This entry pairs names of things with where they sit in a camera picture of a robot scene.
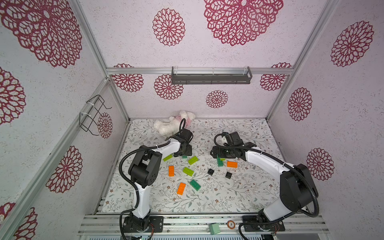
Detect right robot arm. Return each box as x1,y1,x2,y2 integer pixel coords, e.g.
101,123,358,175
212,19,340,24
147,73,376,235
211,132,320,224

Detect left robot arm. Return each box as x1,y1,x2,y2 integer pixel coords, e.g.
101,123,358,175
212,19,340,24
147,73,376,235
119,129,193,219

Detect orange lego brick right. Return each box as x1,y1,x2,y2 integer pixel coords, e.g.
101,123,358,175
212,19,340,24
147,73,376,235
227,161,238,168

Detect orange lego brick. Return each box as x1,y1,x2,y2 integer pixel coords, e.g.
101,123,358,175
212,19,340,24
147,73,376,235
169,166,175,177
227,161,238,168
177,183,186,196

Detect black lego block left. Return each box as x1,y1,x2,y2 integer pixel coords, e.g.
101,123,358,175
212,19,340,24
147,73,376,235
208,169,215,176

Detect orange lego brick left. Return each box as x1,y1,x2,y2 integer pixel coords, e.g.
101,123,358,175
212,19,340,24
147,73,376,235
169,166,175,177

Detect dark green lego brick bottom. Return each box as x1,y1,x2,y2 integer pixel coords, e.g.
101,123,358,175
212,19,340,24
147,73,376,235
190,180,201,191

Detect orange lego brick bottom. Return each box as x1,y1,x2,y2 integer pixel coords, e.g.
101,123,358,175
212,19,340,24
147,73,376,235
177,183,186,196

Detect white plush toy pink shirt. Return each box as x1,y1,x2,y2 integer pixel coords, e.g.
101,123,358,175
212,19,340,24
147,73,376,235
154,111,196,137

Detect round orange sticker disc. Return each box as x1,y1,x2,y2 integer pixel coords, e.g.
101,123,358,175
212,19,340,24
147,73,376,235
227,220,236,230

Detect dark wall shelf rack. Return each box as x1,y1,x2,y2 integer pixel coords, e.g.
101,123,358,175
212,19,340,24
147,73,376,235
171,67,253,85

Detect green box on rail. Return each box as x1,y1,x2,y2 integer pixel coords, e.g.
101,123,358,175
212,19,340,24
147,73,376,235
209,223,221,235

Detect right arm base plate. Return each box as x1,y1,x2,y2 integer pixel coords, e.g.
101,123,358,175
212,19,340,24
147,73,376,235
242,215,286,232

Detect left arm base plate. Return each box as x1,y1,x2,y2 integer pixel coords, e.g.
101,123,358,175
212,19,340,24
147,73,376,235
123,216,164,233

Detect black wire wall basket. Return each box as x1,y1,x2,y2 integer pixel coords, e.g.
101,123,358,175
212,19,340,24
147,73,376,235
78,95,113,139

